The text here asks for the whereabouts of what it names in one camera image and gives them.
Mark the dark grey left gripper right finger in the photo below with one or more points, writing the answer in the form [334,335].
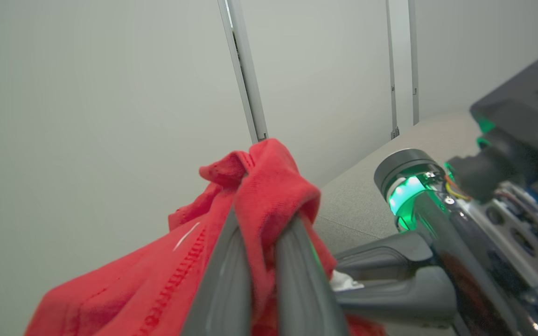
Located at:
[301,289]

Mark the right gripper body with green band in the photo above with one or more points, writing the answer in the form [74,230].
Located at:
[464,261]

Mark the wide white partition panel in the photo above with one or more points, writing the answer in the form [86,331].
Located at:
[87,116]

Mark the grey fabric sofa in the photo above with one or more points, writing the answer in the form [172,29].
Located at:
[357,205]

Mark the white clothing item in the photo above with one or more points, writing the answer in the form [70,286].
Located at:
[343,281]

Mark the red clothing item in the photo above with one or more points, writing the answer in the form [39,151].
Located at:
[133,289]

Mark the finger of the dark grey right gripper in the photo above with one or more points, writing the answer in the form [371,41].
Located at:
[390,256]
[404,298]

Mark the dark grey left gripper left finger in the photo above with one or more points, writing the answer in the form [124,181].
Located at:
[224,289]

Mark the dark right wrist camera box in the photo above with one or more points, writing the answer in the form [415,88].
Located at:
[525,116]

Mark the white partition panel behind sofa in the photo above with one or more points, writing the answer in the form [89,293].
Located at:
[324,70]

